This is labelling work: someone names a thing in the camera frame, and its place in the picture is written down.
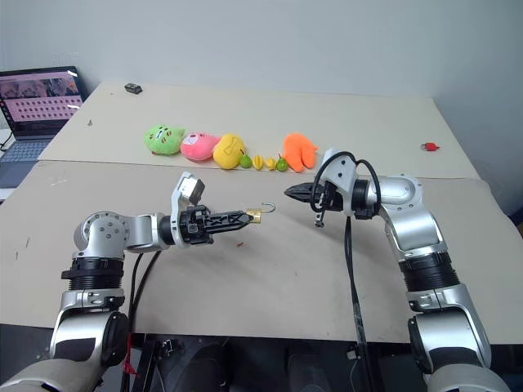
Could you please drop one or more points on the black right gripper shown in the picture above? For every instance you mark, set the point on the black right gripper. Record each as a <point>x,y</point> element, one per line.
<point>332,200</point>

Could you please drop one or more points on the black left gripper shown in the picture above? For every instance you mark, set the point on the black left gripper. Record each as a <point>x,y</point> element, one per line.
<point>194,228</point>

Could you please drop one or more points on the brass padlock with silver shackle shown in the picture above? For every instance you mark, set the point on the brass padlock with silver shackle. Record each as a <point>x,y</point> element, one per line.
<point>255,214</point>

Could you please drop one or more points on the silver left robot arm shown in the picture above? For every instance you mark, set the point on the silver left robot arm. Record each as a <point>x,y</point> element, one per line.
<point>102,232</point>

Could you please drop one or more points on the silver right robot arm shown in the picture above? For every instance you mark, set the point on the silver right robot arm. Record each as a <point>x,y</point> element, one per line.
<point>412,224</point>

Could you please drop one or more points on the small dangling black connector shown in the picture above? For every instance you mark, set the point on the small dangling black connector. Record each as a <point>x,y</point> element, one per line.
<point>319,223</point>

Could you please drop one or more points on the green toy pear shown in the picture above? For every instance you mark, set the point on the green toy pear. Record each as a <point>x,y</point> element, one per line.
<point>281,164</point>
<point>245,161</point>

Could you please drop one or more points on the orange plush toy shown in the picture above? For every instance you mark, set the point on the orange plush toy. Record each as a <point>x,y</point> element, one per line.
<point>299,151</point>

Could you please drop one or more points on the yellow toy starfruit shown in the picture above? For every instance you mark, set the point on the yellow toy starfruit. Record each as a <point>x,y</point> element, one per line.
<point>257,162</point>
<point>270,163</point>

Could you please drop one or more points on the yellow plush toy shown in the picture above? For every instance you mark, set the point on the yellow plush toy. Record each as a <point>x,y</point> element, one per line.
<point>228,152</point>

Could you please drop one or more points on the pink plush toy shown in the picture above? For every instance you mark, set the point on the pink plush toy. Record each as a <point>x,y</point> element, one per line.
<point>198,148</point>

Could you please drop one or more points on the green plush toy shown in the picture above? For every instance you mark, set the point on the green plush toy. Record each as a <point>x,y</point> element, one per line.
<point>163,141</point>

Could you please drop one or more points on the small red object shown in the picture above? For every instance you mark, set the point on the small red object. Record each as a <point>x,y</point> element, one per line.
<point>429,146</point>

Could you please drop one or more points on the small black box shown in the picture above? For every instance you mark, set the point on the small black box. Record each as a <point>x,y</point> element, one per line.
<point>133,87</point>

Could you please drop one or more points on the red tape strip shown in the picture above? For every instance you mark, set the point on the red tape strip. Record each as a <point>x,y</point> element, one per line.
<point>130,361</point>

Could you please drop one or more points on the open grey laptop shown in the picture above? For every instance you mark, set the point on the open grey laptop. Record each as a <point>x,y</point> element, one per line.
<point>37,102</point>

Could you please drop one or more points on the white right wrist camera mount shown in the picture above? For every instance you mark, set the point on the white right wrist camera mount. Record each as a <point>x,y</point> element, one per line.
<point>341,171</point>

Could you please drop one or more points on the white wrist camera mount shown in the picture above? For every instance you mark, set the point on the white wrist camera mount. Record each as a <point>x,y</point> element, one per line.
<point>341,171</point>
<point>176,200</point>

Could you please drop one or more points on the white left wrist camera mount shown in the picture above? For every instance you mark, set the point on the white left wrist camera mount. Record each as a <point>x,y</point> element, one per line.
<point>176,200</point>

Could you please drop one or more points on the black metal frame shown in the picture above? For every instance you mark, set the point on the black metal frame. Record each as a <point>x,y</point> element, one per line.
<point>153,363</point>

